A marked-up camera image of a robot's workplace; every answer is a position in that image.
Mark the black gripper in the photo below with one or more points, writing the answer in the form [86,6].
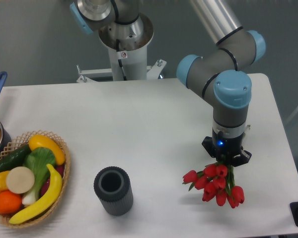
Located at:
[224,147]

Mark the red tulip bouquet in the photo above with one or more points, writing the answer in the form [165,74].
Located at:
[217,182]

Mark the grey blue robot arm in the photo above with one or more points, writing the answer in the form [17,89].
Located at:
[217,79]

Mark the dark grey ribbed vase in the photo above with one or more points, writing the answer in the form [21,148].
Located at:
[113,188]

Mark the yellow banana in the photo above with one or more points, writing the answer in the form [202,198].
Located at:
[43,203]

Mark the green bok choy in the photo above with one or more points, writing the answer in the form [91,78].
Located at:
[37,162]

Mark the beige round disc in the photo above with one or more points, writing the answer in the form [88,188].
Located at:
[20,180]

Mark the dark green cucumber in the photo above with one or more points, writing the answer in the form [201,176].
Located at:
[15,158]

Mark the orange fruit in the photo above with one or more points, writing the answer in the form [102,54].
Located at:
[9,202]

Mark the woven wicker basket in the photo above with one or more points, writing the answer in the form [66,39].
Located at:
[22,140]

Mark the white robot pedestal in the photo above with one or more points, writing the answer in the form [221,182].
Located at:
[127,50]

